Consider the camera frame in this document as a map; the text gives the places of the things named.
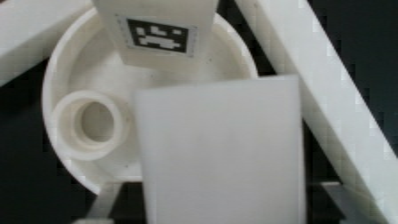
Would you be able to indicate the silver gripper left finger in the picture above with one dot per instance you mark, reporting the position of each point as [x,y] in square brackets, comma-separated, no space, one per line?
[99,214]

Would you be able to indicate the white stool leg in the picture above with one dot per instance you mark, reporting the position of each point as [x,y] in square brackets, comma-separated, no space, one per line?
[221,152]
[161,30]

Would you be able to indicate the white U-shaped fence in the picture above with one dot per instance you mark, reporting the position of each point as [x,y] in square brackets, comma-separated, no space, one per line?
[292,52]

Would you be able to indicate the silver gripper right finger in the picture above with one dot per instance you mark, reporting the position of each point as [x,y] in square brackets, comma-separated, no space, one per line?
[353,215]

